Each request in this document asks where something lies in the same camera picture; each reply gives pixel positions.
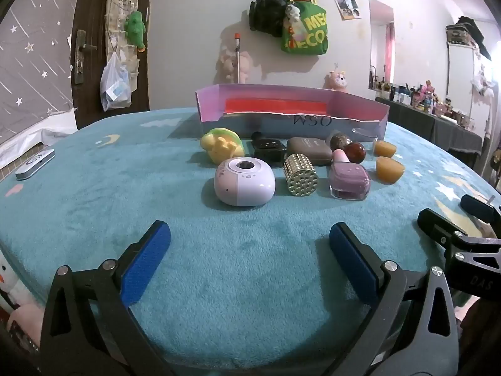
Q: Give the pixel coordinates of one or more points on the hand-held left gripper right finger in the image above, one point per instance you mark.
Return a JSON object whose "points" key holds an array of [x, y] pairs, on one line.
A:
{"points": [[352, 262]]}

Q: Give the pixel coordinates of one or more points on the row of cosmetic bottles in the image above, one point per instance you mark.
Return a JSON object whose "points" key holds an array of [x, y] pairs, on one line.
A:
{"points": [[422, 96]]}

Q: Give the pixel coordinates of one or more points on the yellow-green toy figure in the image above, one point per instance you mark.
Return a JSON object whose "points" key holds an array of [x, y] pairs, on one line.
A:
{"points": [[221, 145]]}

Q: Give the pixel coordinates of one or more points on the mop with orange grip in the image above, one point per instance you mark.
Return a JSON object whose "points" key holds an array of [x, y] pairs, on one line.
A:
{"points": [[237, 58]]}

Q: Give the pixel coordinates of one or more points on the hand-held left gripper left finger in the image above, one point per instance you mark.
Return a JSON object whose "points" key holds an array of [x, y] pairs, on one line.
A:
{"points": [[146, 262]]}

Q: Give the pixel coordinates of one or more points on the grey-brown eyeshadow case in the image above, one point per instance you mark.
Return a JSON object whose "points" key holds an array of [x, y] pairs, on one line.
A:
{"points": [[309, 150]]}

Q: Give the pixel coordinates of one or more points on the clear plastic bag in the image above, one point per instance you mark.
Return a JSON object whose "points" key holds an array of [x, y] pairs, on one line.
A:
{"points": [[115, 88]]}

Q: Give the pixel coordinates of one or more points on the white standing mirror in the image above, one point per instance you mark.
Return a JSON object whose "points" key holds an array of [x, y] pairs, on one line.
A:
{"points": [[462, 78]]}

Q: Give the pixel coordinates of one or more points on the white plastic sheet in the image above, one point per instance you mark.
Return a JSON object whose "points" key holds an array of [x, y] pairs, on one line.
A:
{"points": [[35, 133]]}

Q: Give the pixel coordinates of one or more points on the gold studded cylinder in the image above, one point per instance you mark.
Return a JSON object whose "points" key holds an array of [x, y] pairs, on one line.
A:
{"points": [[300, 176]]}

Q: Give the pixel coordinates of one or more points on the wall poster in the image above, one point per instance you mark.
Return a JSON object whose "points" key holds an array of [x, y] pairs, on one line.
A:
{"points": [[346, 4]]}

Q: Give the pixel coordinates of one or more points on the black backpack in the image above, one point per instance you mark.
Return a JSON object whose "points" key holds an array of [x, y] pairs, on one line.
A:
{"points": [[268, 9]]}

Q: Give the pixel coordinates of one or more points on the pink cardboard box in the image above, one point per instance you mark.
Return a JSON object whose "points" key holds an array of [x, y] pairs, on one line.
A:
{"points": [[274, 125]]}

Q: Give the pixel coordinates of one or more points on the amber pudding-shaped block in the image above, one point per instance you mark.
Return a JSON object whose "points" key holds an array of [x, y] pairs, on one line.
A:
{"points": [[385, 149], [389, 170]]}

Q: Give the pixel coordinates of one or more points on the beige hanging organizer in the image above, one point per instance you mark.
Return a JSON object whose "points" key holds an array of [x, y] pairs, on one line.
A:
{"points": [[117, 0]]}

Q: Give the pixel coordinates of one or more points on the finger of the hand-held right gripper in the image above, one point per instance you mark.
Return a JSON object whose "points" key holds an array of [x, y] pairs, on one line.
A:
{"points": [[432, 223], [479, 207]]}

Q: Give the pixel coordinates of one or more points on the dark cloth-covered table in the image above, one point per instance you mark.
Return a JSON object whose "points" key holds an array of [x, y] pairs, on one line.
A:
{"points": [[422, 123]]}

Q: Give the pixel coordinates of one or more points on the pink plush toy red cheeks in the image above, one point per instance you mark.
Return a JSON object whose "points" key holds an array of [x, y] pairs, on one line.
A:
{"points": [[336, 81]]}

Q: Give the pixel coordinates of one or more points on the dark wooden door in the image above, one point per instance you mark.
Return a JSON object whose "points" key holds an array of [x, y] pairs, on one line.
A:
{"points": [[90, 8]]}

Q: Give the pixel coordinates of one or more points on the white round device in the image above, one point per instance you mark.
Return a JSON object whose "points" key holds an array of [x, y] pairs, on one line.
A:
{"points": [[244, 182]]}

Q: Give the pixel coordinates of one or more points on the clear glass cup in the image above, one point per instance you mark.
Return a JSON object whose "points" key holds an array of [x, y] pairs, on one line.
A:
{"points": [[366, 137]]}

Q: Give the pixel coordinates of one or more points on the green plush toy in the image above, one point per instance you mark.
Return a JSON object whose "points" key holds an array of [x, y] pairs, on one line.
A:
{"points": [[135, 29]]}

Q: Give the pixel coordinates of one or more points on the green tote bag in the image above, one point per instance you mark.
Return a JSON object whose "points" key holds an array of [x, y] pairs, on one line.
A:
{"points": [[307, 33]]}

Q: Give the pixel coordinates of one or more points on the pink nail polish bottle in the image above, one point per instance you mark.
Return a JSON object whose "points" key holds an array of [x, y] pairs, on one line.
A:
{"points": [[349, 180]]}

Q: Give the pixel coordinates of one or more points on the small white plush toy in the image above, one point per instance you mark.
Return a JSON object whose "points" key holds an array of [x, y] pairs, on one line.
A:
{"points": [[293, 13]]}

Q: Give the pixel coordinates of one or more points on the teal star-print blanket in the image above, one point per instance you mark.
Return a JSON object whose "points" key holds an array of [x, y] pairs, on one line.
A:
{"points": [[156, 188]]}

